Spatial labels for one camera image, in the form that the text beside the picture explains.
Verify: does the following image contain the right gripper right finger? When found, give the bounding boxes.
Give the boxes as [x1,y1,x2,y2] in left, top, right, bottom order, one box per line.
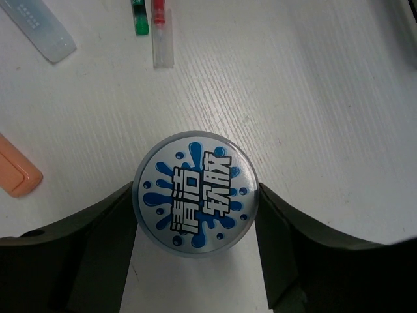
[255,185,416,312]

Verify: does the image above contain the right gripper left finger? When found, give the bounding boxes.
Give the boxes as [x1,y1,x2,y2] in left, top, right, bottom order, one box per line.
[1,183,137,312]

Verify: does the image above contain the orange highlighter marker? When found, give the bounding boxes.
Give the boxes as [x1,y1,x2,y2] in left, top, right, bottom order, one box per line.
[1,135,43,198]

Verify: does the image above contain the blue cleaning gel jar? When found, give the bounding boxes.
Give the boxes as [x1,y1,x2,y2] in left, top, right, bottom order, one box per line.
[132,131,259,258]

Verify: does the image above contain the blue highlighter marker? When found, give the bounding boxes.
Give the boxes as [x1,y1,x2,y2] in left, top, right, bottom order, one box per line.
[1,0,76,63]

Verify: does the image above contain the green refill pen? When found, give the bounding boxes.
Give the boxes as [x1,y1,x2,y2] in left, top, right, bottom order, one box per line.
[131,0,149,36]

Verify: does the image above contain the red refill pen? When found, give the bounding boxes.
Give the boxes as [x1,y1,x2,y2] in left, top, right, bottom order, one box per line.
[151,0,174,69]

